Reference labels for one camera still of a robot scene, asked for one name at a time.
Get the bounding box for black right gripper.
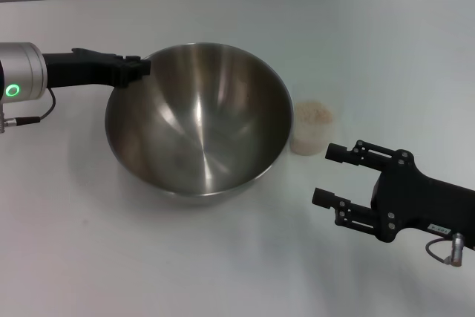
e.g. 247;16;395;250
312;139;475;253

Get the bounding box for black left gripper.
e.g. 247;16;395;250
42;48;151;90

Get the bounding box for clear plastic measuring cup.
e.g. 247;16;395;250
291;86;352;157

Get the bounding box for white rice grains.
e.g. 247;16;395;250
292;100;334;156

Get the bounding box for stainless steel mixing bowl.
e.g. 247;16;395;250
104;42;294;207

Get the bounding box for left gripper cable with plug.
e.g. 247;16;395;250
0;88;56;135

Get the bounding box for gripper cable with plug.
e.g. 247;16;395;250
425;232;467;268
0;88;56;135

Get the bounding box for right gripper cable with plug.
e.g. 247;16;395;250
425;232;467;268

